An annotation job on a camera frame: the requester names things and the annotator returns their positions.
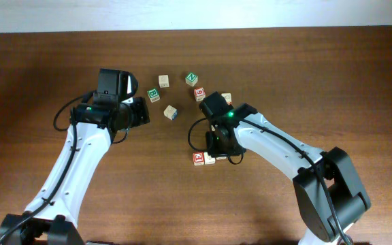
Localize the green V wooden block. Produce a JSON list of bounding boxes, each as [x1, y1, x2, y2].
[[203, 152, 216, 165]]

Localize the red E elephant block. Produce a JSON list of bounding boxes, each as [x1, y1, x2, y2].
[[193, 152, 205, 166]]

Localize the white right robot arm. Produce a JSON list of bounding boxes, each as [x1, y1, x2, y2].
[[199, 92, 371, 244]]

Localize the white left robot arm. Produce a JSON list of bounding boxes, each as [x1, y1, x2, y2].
[[0, 69, 150, 244]]

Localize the green B wooden block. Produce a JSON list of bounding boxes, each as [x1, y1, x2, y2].
[[147, 88, 160, 103]]

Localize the blue sided wooden block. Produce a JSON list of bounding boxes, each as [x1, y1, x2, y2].
[[163, 105, 178, 120]]

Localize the plain top wooden block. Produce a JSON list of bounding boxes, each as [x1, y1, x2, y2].
[[159, 75, 169, 88]]

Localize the red A wooden block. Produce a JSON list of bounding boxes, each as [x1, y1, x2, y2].
[[221, 93, 232, 105]]

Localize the red 9 wooden block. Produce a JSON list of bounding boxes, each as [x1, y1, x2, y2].
[[193, 87, 206, 101]]

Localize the green N wooden block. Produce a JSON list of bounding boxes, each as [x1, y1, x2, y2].
[[185, 72, 198, 86]]

